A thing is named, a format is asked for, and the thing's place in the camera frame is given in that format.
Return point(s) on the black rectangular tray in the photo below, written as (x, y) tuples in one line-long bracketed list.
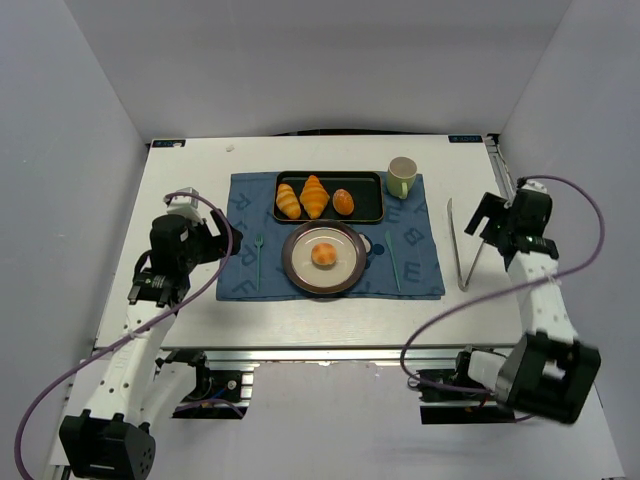
[(365, 188)]

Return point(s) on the green ceramic mug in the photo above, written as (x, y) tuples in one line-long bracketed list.
[(400, 177)]

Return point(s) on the aluminium side rail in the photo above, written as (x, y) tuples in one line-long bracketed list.
[(500, 165)]

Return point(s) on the left striped croissant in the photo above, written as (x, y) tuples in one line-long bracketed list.
[(287, 202)]

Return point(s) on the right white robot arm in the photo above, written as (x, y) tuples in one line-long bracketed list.
[(549, 372)]

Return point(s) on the teal plastic knife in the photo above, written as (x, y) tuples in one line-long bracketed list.
[(389, 243)]

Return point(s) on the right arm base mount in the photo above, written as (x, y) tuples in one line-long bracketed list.
[(450, 397)]

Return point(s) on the round metal plate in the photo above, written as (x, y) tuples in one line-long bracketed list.
[(326, 278)]

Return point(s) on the dark glazed round bun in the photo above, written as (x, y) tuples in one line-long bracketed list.
[(343, 202)]

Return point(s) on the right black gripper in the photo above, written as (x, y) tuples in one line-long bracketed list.
[(489, 220)]

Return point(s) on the teal plastic fork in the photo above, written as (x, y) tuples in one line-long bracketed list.
[(258, 243)]

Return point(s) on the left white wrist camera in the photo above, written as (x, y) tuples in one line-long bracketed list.
[(184, 204)]

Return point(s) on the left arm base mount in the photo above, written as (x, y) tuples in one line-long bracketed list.
[(217, 394)]

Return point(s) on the blue table label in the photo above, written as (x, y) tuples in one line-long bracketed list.
[(168, 143), (465, 139)]

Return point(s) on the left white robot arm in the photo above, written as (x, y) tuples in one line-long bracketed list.
[(112, 437)]

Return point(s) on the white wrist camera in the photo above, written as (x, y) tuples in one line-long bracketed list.
[(525, 183), (184, 204)]

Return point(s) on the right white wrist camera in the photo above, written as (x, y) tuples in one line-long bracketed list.
[(525, 183)]

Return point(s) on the metal tongs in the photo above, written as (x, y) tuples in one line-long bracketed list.
[(463, 281)]

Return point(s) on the right blue table label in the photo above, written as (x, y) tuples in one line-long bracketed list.
[(465, 139)]

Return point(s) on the large orange croissant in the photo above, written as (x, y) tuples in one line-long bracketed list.
[(313, 198)]

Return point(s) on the left blue table label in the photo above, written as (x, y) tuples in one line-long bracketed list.
[(168, 143)]

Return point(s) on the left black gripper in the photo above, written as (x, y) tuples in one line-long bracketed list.
[(220, 234)]

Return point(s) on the light round bread roll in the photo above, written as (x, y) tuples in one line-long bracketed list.
[(323, 254)]

